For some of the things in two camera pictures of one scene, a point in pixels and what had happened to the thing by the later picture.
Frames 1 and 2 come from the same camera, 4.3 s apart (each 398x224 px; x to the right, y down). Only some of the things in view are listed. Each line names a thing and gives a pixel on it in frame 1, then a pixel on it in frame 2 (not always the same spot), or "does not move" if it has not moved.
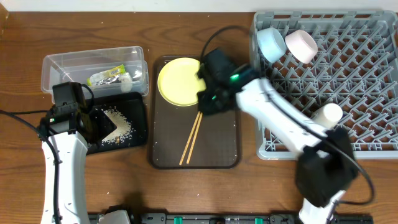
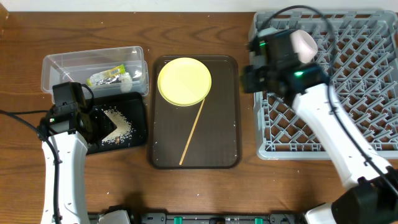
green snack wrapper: x=111 y=76 does not move
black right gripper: x=207 y=104 → x=245 y=79
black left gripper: x=90 y=125 does not move
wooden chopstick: x=189 y=136 does not move
